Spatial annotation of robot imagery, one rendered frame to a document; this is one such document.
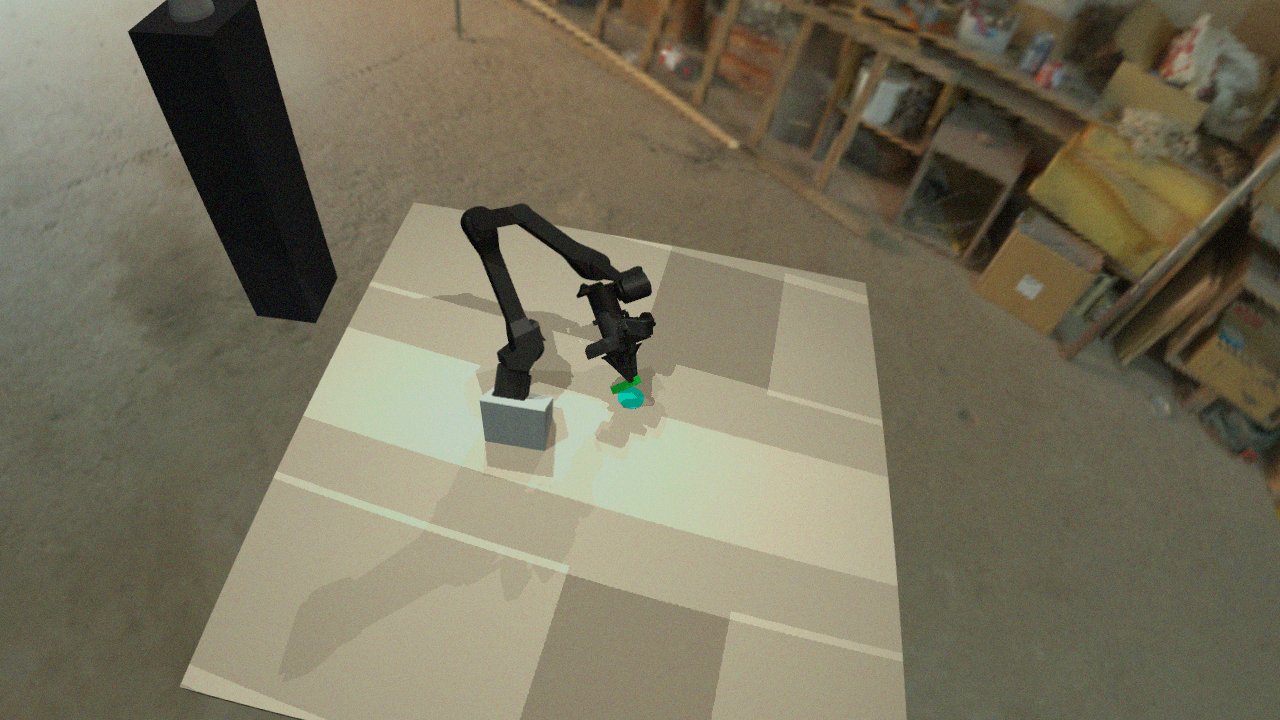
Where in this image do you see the cyan circle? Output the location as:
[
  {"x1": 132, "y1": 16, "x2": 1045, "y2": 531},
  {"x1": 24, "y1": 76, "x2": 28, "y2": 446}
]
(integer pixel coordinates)
[{"x1": 618, "y1": 387, "x2": 644, "y2": 409}]

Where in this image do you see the green rectangular post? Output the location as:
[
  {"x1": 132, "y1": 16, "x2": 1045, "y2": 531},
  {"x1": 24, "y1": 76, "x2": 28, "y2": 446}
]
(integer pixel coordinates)
[{"x1": 611, "y1": 375, "x2": 643, "y2": 395}]

